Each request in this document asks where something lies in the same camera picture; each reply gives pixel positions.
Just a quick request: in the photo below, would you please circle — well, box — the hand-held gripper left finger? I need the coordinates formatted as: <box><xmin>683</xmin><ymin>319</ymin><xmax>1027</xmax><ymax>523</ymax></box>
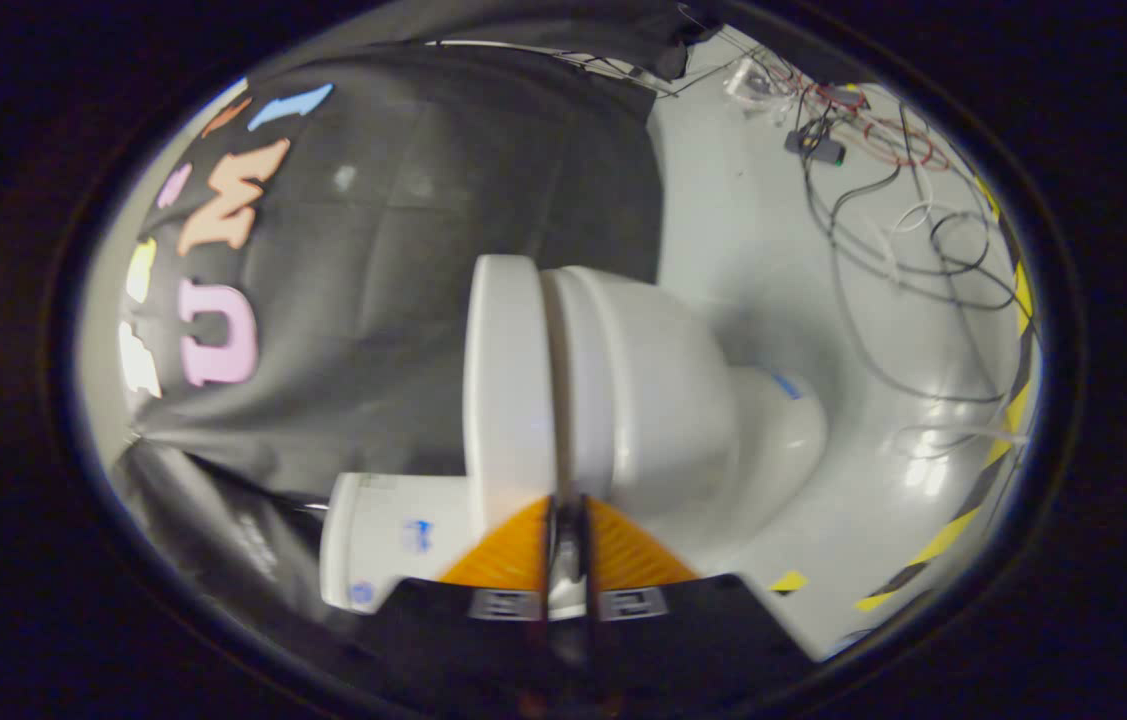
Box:
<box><xmin>361</xmin><ymin>494</ymin><xmax>558</xmax><ymax>706</ymax></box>

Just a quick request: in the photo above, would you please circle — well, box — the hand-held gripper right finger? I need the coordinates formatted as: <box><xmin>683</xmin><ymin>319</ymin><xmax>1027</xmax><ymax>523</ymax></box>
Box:
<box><xmin>578</xmin><ymin>494</ymin><xmax>821</xmax><ymax>706</ymax></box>

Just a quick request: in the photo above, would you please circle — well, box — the white toilet lid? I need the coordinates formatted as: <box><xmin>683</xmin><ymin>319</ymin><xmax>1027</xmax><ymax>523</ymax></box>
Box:
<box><xmin>462</xmin><ymin>254</ymin><xmax>561</xmax><ymax>546</ymax></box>

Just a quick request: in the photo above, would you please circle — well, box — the black backdrop cloth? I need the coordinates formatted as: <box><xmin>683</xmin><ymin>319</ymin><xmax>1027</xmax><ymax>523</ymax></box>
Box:
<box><xmin>81</xmin><ymin>8</ymin><xmax>696</xmax><ymax>646</ymax></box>

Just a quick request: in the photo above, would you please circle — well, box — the white toilet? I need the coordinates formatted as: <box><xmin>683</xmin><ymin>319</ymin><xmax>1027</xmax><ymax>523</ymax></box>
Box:
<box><xmin>319</xmin><ymin>254</ymin><xmax>830</xmax><ymax>617</ymax></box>

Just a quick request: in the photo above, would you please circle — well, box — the black yellow hazard tape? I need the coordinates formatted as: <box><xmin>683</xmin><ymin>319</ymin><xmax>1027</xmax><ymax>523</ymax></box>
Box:
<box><xmin>853</xmin><ymin>168</ymin><xmax>1041</xmax><ymax>613</ymax></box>

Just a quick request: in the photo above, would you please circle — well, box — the white floor cable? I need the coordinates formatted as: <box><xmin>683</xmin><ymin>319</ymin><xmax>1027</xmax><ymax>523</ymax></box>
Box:
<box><xmin>878</xmin><ymin>160</ymin><xmax>1036</xmax><ymax>453</ymax></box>

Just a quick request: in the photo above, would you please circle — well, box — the black floor cable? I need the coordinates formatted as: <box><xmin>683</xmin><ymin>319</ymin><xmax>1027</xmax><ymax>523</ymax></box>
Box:
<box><xmin>799</xmin><ymin>120</ymin><xmax>1026</xmax><ymax>405</ymax></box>

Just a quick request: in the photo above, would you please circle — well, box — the small black device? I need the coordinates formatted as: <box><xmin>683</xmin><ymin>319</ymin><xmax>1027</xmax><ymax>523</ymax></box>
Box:
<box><xmin>784</xmin><ymin>127</ymin><xmax>847</xmax><ymax>168</ymax></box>

